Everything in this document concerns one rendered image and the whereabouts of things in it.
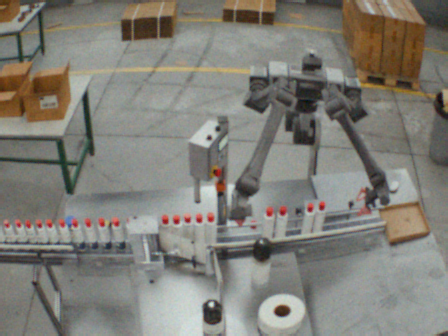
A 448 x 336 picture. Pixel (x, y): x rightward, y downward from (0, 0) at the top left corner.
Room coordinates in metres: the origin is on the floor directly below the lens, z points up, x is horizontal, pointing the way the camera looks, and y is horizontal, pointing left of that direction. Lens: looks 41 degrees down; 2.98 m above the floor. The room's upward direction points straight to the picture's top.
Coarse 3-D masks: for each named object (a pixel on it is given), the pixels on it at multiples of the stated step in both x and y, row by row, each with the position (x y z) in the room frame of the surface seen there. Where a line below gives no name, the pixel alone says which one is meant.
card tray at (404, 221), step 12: (396, 204) 2.13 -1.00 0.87; (408, 204) 2.14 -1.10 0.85; (384, 216) 2.07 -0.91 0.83; (396, 216) 2.07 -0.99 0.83; (408, 216) 2.06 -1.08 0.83; (420, 216) 2.05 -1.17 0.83; (396, 228) 1.97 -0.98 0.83; (408, 228) 1.96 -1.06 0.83; (420, 228) 1.95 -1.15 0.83; (396, 240) 1.87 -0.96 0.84
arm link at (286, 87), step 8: (280, 80) 2.01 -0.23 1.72; (288, 80) 2.04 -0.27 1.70; (280, 88) 1.97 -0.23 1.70; (288, 88) 2.00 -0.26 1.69; (248, 96) 2.24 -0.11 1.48; (256, 96) 2.20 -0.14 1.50; (264, 96) 2.12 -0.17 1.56; (280, 96) 1.94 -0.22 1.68; (288, 96) 1.95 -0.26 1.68; (248, 104) 2.22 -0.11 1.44; (256, 104) 2.20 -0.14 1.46; (264, 104) 2.18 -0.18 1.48; (288, 104) 1.94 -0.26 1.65
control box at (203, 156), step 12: (204, 132) 1.96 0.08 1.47; (216, 132) 1.96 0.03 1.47; (192, 144) 1.90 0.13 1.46; (204, 144) 1.88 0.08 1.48; (216, 144) 1.91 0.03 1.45; (192, 156) 1.90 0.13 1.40; (204, 156) 1.87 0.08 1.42; (216, 156) 1.91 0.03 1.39; (192, 168) 1.90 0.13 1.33; (204, 168) 1.87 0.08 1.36; (216, 168) 1.91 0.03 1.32; (204, 180) 1.87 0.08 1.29
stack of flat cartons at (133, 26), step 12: (132, 12) 5.97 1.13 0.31; (144, 12) 5.93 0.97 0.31; (156, 12) 5.90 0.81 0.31; (168, 12) 5.87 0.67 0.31; (120, 24) 5.74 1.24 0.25; (132, 24) 5.73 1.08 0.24; (144, 24) 5.74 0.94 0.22; (156, 24) 5.74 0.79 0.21; (168, 24) 5.75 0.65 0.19; (132, 36) 5.73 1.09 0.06; (144, 36) 5.74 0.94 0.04; (156, 36) 5.74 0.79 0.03; (168, 36) 5.74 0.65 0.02
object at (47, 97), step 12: (36, 72) 3.40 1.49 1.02; (48, 72) 3.37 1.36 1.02; (60, 72) 3.34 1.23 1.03; (36, 84) 3.32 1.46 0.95; (48, 84) 3.32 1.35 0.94; (60, 84) 3.32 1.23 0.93; (24, 96) 3.05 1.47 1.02; (36, 96) 3.06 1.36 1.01; (48, 96) 3.06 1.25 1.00; (60, 96) 3.06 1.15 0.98; (36, 108) 3.06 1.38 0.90; (48, 108) 3.06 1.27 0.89; (60, 108) 3.06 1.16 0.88; (36, 120) 3.05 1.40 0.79; (48, 120) 3.06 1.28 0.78
